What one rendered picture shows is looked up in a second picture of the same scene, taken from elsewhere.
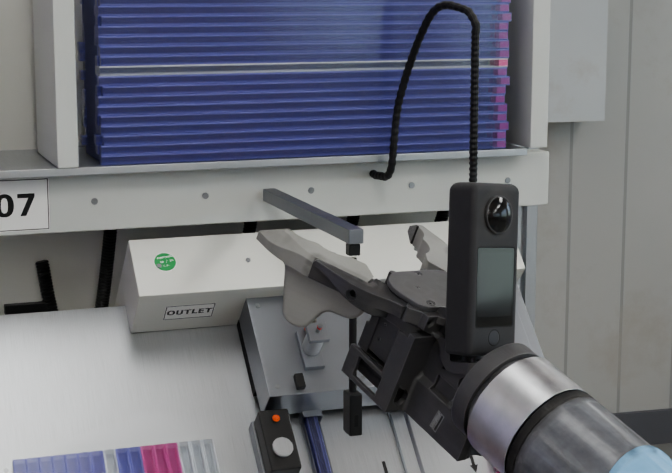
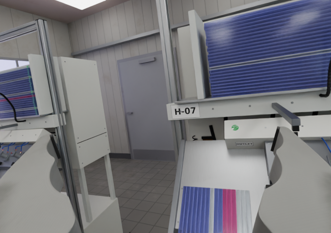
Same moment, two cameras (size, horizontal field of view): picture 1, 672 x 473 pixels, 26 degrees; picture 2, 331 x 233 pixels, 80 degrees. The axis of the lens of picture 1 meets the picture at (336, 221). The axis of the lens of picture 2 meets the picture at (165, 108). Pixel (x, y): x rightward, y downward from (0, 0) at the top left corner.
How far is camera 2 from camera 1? 99 cm
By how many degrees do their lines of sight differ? 41
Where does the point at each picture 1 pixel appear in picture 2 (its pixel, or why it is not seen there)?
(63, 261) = (216, 125)
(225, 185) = (256, 102)
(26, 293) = (207, 133)
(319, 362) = not seen: hidden behind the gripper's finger
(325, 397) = not seen: hidden behind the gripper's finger
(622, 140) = not seen: outside the picture
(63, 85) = (197, 74)
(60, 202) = (202, 109)
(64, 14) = (195, 52)
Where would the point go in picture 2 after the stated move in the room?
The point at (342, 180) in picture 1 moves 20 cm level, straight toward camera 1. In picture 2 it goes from (306, 98) to (296, 107)
